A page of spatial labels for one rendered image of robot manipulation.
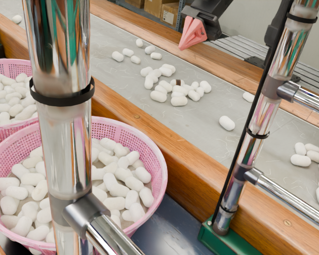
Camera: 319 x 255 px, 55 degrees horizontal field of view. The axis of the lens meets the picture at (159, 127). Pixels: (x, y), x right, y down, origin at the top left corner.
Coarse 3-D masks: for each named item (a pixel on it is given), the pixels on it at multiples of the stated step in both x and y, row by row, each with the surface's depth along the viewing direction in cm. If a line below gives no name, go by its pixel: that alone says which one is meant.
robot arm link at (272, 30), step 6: (282, 0) 94; (282, 6) 94; (282, 12) 95; (276, 18) 97; (270, 24) 99; (276, 24) 97; (270, 30) 99; (276, 30) 97; (264, 36) 101; (270, 36) 99; (270, 42) 100
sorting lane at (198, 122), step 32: (0, 0) 114; (96, 32) 99; (128, 32) 102; (96, 64) 80; (128, 64) 83; (160, 64) 85; (128, 96) 69; (224, 96) 75; (192, 128) 62; (224, 128) 64; (288, 128) 66; (224, 160) 55; (288, 160) 57
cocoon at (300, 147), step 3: (297, 144) 59; (300, 144) 59; (303, 144) 59; (297, 147) 59; (300, 147) 58; (303, 147) 58; (297, 150) 58; (300, 150) 58; (303, 150) 58; (297, 153) 58; (300, 153) 58; (303, 153) 58
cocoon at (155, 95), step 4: (152, 92) 68; (156, 92) 68; (160, 92) 68; (152, 96) 68; (156, 96) 68; (160, 96) 67; (164, 96) 68; (156, 100) 68; (160, 100) 68; (164, 100) 68
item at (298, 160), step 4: (292, 156) 56; (296, 156) 56; (300, 156) 56; (304, 156) 56; (292, 160) 56; (296, 160) 55; (300, 160) 55; (304, 160) 55; (308, 160) 55; (296, 164) 56; (300, 164) 56; (304, 164) 55; (308, 164) 55
